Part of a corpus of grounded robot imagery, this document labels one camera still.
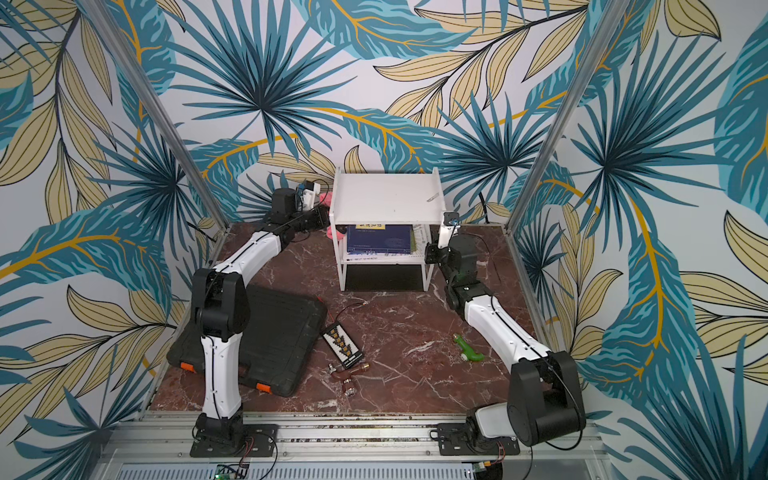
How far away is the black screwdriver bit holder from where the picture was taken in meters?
0.87

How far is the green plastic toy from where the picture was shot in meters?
0.88

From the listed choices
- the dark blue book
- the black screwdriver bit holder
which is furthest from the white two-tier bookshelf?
the black screwdriver bit holder

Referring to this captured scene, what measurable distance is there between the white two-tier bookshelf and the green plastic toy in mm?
195

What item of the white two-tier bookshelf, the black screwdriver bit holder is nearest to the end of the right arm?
the white two-tier bookshelf

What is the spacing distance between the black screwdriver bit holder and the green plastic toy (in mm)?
295

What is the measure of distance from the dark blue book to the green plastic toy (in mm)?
307

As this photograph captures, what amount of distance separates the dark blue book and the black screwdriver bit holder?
253 mm

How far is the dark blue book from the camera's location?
892mm

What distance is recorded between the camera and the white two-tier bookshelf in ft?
2.52

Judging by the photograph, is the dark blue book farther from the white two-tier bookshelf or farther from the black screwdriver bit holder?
the black screwdriver bit holder

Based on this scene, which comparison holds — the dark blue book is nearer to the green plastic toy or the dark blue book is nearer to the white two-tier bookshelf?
the white two-tier bookshelf

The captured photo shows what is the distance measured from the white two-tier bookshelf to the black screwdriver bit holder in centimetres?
15
